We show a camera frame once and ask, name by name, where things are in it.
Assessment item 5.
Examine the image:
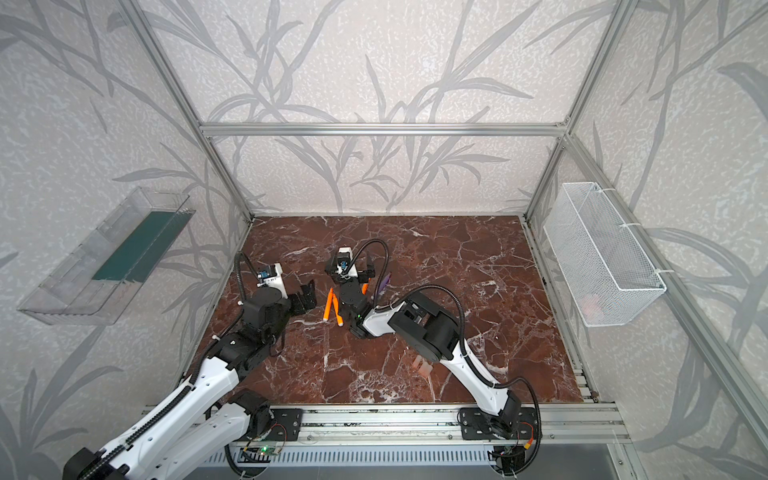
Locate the clear plastic wall bin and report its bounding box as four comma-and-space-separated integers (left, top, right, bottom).
18, 187, 196, 326

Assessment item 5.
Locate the aluminium frame corner post right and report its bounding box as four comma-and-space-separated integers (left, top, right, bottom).
524, 0, 638, 226

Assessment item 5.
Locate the thin orange pen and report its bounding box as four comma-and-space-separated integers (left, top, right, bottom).
322, 288, 334, 321
332, 296, 344, 327

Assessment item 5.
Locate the green circuit board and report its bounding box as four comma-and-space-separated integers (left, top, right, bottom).
241, 445, 283, 463

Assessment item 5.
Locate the aluminium frame horizontal bar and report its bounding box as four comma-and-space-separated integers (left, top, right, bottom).
200, 122, 565, 137

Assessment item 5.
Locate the aluminium frame corner post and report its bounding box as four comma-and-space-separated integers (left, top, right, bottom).
118, 0, 254, 222
524, 0, 638, 226

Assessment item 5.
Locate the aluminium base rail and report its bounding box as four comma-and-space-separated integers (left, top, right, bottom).
143, 403, 631, 469

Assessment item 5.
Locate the purple marker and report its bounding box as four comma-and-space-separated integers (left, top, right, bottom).
377, 273, 391, 294

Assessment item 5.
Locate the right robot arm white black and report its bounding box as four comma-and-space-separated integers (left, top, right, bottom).
325, 247, 541, 448

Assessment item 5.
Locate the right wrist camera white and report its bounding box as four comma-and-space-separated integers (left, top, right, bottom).
335, 247, 358, 283

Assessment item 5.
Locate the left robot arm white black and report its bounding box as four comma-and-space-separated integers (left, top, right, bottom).
62, 282, 317, 479

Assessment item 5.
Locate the aluminium frame corner post left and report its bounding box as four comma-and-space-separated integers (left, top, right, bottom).
118, 0, 254, 222

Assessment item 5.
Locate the white wire mesh basket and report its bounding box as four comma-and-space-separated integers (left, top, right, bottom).
544, 182, 667, 328

